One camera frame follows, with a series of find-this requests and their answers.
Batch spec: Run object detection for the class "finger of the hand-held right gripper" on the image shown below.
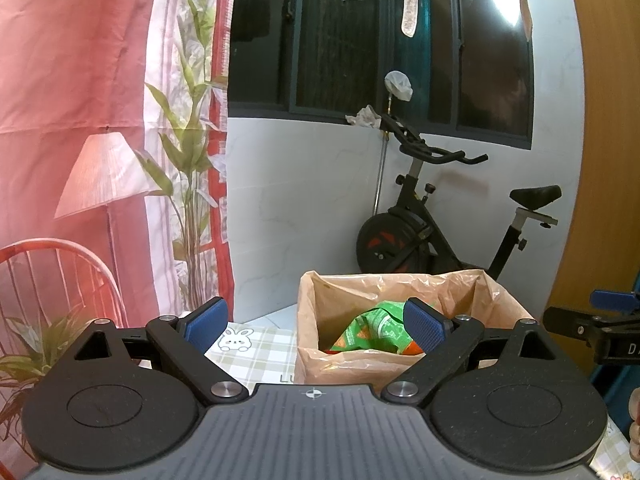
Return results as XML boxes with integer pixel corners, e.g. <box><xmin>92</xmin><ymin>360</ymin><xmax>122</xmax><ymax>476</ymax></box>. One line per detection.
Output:
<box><xmin>543</xmin><ymin>306</ymin><xmax>602</xmax><ymax>346</ymax></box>
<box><xmin>590</xmin><ymin>289</ymin><xmax>640</xmax><ymax>314</ymax></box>

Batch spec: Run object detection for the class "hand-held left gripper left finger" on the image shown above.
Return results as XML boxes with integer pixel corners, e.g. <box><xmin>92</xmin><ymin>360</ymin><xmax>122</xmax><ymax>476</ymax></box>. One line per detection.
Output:
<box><xmin>74</xmin><ymin>296</ymin><xmax>249</xmax><ymax>405</ymax></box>

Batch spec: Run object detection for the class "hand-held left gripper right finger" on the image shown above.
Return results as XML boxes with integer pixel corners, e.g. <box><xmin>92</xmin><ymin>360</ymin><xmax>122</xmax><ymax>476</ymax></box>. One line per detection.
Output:
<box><xmin>382</xmin><ymin>297</ymin><xmax>555</xmax><ymax>406</ymax></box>

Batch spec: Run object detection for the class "green and orange snack bag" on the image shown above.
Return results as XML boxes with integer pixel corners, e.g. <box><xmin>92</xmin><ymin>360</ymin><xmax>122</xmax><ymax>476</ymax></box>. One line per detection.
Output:
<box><xmin>327</xmin><ymin>300</ymin><xmax>427</xmax><ymax>357</ymax></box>

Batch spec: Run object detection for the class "plastic-lined cardboard box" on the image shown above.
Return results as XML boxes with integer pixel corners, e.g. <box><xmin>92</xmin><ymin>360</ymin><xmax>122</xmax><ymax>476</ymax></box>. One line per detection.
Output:
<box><xmin>294</xmin><ymin>269</ymin><xmax>538</xmax><ymax>386</ymax></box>

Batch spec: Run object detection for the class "person's right hand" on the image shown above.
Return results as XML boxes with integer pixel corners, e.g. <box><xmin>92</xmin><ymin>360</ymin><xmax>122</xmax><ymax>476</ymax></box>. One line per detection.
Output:
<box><xmin>627</xmin><ymin>389</ymin><xmax>640</xmax><ymax>465</ymax></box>

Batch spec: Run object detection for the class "green checked tablecloth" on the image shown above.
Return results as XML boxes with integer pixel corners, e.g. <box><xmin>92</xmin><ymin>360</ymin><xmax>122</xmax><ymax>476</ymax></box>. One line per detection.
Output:
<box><xmin>202</xmin><ymin>305</ymin><xmax>640</xmax><ymax>480</ymax></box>

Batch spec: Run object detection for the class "black exercise bike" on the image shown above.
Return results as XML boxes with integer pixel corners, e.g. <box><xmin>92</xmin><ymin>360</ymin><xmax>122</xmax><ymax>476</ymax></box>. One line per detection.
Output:
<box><xmin>356</xmin><ymin>112</ymin><xmax>562</xmax><ymax>282</ymax></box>

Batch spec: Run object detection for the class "metal pole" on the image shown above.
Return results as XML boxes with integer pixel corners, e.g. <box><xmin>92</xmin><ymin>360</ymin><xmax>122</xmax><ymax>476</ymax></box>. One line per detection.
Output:
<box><xmin>372</xmin><ymin>95</ymin><xmax>394</xmax><ymax>212</ymax></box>

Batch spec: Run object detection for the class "wooden door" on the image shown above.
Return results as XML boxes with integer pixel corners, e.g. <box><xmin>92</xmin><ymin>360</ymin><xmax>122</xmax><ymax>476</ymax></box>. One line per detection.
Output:
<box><xmin>550</xmin><ymin>0</ymin><xmax>640</xmax><ymax>376</ymax></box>

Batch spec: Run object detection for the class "white rag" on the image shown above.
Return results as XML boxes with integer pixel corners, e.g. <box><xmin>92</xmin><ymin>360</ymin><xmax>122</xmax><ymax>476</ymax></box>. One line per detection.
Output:
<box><xmin>346</xmin><ymin>105</ymin><xmax>384</xmax><ymax>130</ymax></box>

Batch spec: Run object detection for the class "white plastic bag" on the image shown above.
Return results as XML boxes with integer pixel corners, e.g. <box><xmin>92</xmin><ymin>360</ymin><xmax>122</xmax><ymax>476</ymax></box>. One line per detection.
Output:
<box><xmin>384</xmin><ymin>71</ymin><xmax>414</xmax><ymax>103</ymax></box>

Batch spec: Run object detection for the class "dark window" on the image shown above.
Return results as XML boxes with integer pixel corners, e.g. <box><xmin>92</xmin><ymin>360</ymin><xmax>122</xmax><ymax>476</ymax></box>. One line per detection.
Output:
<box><xmin>227</xmin><ymin>0</ymin><xmax>535</xmax><ymax>150</ymax></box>

